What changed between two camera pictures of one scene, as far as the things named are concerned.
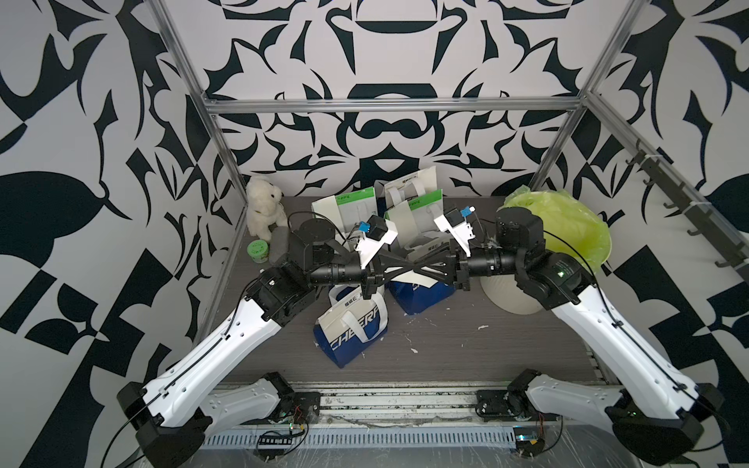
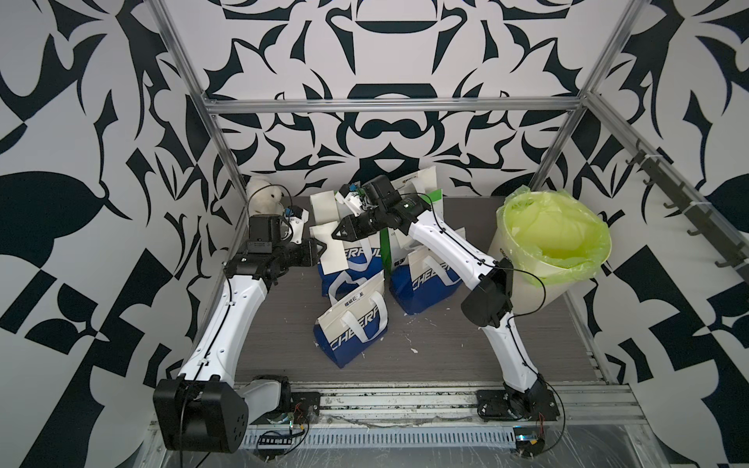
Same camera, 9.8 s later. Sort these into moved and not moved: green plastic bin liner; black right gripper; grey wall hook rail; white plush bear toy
Moved: black right gripper
Not moved: grey wall hook rail; white plush bear toy; green plastic bin liner
